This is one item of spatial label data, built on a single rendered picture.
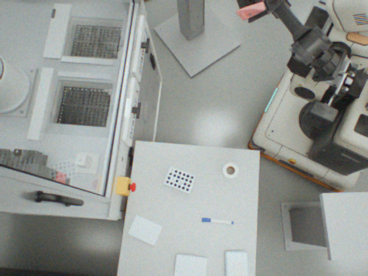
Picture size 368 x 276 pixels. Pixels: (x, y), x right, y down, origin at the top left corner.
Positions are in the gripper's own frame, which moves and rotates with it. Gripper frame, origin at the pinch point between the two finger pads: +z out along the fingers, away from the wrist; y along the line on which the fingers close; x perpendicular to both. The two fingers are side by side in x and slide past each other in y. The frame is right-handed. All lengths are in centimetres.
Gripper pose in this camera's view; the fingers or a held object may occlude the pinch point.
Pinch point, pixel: (236, 3)
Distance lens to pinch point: 88.6
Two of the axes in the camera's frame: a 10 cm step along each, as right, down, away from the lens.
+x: 6.9, -1.6, -7.0
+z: -6.0, 4.1, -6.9
